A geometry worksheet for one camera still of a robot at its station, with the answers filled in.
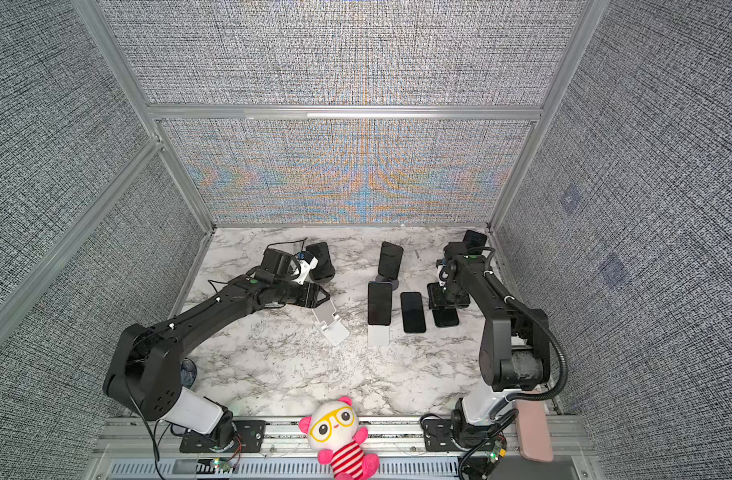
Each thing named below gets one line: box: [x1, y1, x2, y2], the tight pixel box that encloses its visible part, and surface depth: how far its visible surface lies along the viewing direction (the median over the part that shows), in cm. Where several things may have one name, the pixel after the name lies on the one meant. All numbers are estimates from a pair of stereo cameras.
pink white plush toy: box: [298, 396, 380, 480], surface depth 69 cm
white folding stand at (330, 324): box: [312, 298, 350, 346], surface depth 91 cm
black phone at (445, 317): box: [432, 307, 459, 327], surface depth 87 cm
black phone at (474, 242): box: [463, 230, 487, 255], surface depth 97 cm
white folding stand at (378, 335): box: [367, 324, 390, 346], surface depth 92 cm
